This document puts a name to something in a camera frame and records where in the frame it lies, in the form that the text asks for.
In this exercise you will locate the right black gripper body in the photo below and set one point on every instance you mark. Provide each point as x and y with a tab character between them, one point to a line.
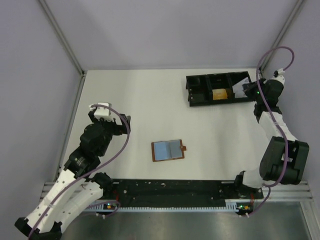
253	87

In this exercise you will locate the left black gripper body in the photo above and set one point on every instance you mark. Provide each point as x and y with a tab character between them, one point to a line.
116	124

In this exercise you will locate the white VIP credit card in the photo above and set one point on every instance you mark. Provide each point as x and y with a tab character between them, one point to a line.
238	88

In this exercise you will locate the yellow credit card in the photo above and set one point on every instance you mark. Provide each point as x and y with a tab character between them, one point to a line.
219	94

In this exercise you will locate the brown leather card holder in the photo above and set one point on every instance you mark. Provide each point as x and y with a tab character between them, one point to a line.
161	151

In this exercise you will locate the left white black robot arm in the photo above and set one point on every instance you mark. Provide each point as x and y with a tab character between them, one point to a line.
77	185

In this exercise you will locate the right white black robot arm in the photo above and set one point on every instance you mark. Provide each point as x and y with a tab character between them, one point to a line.
285	157

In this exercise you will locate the plain grey credit card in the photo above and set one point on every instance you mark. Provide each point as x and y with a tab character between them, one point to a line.
175	149

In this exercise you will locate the black three-compartment organizer tray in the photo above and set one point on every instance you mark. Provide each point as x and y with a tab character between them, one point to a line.
217	88

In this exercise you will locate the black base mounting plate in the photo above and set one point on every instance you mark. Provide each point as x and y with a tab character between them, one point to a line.
159	193

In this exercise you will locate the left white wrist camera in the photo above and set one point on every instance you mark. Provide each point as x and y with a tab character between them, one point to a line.
101	112

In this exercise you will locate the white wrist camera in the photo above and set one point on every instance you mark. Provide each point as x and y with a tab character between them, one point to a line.
101	112
278	75

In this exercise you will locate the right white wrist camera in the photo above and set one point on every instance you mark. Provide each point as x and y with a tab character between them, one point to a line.
278	75

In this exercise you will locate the left aluminium corner post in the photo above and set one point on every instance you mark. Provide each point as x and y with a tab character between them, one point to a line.
60	36

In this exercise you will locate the aluminium corner post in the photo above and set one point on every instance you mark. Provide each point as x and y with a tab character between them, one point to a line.
60	36
293	14

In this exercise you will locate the right aluminium corner post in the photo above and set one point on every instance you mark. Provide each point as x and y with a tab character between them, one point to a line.
293	14

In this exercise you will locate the aluminium front frame rail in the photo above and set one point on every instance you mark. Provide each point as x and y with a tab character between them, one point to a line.
279	193

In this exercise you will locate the grey slotted cable duct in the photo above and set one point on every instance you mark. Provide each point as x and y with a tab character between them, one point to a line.
229	207

